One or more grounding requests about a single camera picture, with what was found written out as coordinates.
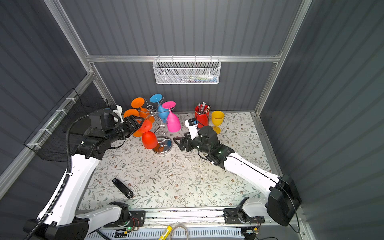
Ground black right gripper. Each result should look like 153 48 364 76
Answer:
174 131 211 156

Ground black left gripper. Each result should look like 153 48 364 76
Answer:
106 114 144 146

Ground chrome wine glass rack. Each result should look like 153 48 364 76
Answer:
146 101 172 155

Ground red wine glass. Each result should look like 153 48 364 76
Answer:
139 120 158 149

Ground yellow wine glass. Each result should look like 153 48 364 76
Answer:
212 111 225 134

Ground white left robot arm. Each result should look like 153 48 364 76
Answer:
23 109 145 240

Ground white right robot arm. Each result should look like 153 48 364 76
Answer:
174 126 302 227

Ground front orange wine glass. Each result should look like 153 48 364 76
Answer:
123 109 144 138

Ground orange wine glass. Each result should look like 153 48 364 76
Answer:
123 109 144 138
131 98 155 124

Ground pink wine glass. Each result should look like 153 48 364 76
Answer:
163 101 181 133

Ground back orange wine glass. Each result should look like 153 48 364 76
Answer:
131 98 155 124

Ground blue wine glass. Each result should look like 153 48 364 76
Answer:
150 94 169 124

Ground red pencil cup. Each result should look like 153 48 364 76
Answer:
195 106 210 129

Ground pencils in red cup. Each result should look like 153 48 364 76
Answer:
195 102 211 115

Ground black stapler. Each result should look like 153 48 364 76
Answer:
112 178 134 199

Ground yellow marker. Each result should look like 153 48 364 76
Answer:
159 226 173 240

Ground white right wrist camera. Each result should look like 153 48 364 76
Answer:
185 118 199 140

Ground white wire wall basket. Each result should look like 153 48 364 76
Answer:
153 59 222 85

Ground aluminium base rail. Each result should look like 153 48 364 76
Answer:
130 207 250 229

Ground black corrugated cable conduit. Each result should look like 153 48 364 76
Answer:
22 113 91 240

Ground black wire side basket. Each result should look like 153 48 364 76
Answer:
23 88 110 163

